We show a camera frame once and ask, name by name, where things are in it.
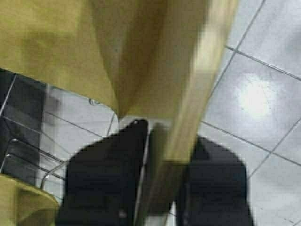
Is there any yellow wooden chair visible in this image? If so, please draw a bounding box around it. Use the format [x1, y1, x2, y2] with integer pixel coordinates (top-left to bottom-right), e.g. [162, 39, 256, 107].
[0, 0, 238, 226]
[0, 122, 66, 226]

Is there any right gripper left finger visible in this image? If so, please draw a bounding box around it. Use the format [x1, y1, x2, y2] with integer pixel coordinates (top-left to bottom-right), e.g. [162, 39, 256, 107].
[56, 119, 148, 226]

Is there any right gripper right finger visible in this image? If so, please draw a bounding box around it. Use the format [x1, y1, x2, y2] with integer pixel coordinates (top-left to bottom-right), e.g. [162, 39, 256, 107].
[176, 136, 254, 226]

